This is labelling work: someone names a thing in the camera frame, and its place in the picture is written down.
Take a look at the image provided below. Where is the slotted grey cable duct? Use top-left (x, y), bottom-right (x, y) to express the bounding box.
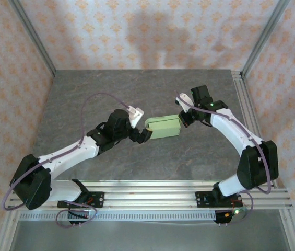
top-left (19, 211), bottom-right (216, 221)

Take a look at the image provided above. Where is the black controller board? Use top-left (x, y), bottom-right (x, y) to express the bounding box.
top-left (214, 209), bottom-right (247, 226)
top-left (67, 210), bottom-right (90, 226)

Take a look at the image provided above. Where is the aluminium mounting rail beam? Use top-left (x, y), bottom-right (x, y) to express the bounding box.
top-left (7, 180), bottom-right (294, 211)

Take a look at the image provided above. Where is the aluminium right frame leg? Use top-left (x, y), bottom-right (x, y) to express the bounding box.
top-left (279, 209), bottom-right (295, 251)

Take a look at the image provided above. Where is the aluminium frame post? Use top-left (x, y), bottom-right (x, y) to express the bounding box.
top-left (7, 0), bottom-right (57, 78)
top-left (240, 0), bottom-right (291, 79)

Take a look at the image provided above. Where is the aluminium side rail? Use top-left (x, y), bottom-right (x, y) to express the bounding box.
top-left (232, 70), bottom-right (278, 189)

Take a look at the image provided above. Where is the aluminium left frame post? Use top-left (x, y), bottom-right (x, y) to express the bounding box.
top-left (7, 0), bottom-right (57, 78)

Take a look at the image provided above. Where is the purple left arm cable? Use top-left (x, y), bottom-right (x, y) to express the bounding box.
top-left (3, 93), bottom-right (132, 228)

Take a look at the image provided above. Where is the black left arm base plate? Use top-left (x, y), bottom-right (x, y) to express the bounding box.
top-left (57, 191), bottom-right (105, 209)

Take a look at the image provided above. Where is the aluminium right frame post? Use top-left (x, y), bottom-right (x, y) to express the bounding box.
top-left (240, 0), bottom-right (291, 79)

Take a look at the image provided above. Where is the black left controller board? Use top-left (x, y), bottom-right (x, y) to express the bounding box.
top-left (67, 210), bottom-right (90, 226)

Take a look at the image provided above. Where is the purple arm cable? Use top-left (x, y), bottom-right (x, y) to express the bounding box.
top-left (175, 90), bottom-right (273, 226)
top-left (3, 93), bottom-right (132, 228)

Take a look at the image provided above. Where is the aluminium frame leg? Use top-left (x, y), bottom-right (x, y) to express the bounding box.
top-left (0, 209), bottom-right (20, 251)
top-left (279, 209), bottom-right (295, 251)

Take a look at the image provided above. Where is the aluminium left frame leg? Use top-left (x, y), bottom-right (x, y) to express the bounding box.
top-left (0, 209), bottom-right (20, 251)

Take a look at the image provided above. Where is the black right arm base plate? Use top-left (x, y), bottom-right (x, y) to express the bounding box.
top-left (195, 190), bottom-right (243, 209)

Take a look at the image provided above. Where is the black right controller board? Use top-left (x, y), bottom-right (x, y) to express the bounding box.
top-left (214, 209), bottom-right (247, 226)

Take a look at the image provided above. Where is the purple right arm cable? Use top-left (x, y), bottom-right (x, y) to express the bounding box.
top-left (175, 90), bottom-right (273, 226)

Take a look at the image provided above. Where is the light green paper box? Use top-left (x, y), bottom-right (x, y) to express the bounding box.
top-left (145, 114), bottom-right (182, 140)

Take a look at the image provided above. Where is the grey metal lower panel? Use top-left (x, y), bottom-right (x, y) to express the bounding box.
top-left (10, 219), bottom-right (291, 251)

